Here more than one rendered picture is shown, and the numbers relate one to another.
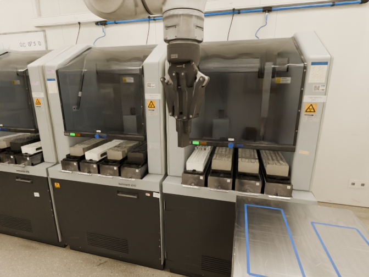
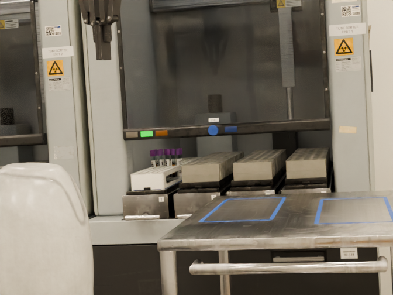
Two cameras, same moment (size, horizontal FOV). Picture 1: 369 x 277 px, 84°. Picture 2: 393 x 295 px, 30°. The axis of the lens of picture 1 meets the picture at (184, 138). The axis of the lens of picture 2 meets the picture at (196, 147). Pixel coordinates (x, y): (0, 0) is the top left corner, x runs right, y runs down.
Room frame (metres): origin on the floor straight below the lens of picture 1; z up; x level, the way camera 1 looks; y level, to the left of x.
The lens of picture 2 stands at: (-1.00, -0.10, 1.04)
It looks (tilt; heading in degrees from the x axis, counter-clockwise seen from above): 3 degrees down; 357
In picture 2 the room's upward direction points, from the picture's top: 3 degrees counter-clockwise
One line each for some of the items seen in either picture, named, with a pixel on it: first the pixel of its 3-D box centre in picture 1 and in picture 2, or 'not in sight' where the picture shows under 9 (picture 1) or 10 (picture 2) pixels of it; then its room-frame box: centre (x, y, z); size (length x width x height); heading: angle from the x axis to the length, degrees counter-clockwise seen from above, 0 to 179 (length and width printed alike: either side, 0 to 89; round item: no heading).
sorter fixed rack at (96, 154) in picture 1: (104, 150); not in sight; (1.45, 0.59, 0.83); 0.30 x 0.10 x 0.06; 166
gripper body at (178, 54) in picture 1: (183, 66); not in sight; (0.50, 0.00, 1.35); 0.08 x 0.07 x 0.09; 53
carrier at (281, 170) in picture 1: (277, 169); (306, 170); (1.06, -0.51, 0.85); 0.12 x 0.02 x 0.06; 75
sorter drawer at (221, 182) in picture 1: (223, 161); (216, 189); (1.37, -0.28, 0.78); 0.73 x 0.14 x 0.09; 166
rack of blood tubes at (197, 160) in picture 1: (199, 159); (159, 178); (1.28, -0.10, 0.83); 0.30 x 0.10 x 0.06; 166
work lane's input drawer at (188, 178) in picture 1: (202, 160); (171, 191); (1.41, -0.13, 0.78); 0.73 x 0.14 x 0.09; 166
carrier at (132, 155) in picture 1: (135, 156); not in sight; (1.28, 0.32, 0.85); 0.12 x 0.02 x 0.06; 76
